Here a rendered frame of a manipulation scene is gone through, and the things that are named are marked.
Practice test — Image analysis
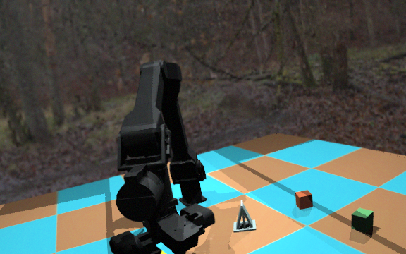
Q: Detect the green cube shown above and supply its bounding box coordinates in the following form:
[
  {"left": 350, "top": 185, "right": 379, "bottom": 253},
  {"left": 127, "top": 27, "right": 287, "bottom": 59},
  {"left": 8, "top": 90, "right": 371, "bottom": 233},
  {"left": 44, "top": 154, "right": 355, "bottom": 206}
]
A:
[{"left": 351, "top": 208, "right": 374, "bottom": 233}]

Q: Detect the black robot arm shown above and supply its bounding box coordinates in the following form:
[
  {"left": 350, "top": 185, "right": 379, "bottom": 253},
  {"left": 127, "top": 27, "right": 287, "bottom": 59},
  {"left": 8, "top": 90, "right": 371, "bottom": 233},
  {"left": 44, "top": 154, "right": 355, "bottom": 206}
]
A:
[{"left": 116, "top": 60, "right": 207, "bottom": 254}]

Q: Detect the orange cube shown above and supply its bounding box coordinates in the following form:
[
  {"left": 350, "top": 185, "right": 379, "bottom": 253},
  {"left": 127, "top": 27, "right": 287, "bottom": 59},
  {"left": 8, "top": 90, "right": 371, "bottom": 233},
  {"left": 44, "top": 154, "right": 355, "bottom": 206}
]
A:
[{"left": 295, "top": 190, "right": 313, "bottom": 210}]

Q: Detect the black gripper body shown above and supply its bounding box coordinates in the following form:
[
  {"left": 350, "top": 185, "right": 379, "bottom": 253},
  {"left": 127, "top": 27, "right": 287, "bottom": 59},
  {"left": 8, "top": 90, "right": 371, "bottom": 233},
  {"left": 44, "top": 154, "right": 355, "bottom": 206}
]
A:
[{"left": 109, "top": 191, "right": 215, "bottom": 254}]

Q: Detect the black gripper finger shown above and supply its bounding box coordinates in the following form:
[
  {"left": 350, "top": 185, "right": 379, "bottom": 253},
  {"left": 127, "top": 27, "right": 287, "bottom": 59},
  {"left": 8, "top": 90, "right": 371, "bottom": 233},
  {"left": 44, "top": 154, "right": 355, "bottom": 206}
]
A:
[{"left": 148, "top": 246, "right": 162, "bottom": 254}]

